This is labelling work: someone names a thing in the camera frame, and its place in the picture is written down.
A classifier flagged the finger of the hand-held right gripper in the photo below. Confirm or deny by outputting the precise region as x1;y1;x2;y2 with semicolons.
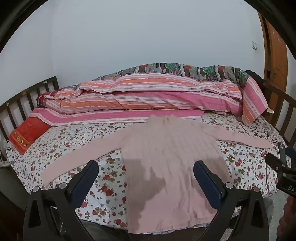
265;153;287;172
277;141;296;167

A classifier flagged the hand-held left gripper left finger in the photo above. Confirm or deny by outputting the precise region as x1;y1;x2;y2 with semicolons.
24;160;100;241

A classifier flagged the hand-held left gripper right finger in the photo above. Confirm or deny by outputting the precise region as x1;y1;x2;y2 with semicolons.
193;160;270;241

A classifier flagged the pink knit sweater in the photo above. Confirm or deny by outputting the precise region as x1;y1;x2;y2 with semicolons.
42;115;274;234

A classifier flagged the person's right hand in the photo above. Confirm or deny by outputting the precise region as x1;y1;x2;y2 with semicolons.
279;197;296;241

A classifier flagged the small-print floral cloth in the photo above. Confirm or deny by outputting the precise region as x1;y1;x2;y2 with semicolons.
255;115;290;143

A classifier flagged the white rose-print bed sheet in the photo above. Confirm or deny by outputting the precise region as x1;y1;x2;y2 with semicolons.
6;111;292;229

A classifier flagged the dark bedside cabinet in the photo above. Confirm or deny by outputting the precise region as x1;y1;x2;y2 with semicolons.
0;167;30;241

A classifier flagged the red embroidered pillow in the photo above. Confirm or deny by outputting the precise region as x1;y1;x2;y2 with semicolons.
9;117;51;155

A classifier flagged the black cloth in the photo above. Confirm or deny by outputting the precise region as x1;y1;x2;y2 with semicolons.
245;70;265;93

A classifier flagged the brown wooden door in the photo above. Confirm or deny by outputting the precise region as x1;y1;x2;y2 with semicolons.
258;11;288;116

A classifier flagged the pink orange striped quilt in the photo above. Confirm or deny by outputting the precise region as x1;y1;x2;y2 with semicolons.
29;72;269;127

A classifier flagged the dark wooden headboard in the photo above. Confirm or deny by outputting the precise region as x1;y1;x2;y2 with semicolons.
0;76;60;142

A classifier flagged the dark floral patchwork quilt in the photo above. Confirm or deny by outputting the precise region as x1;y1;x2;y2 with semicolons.
37;62;252;107

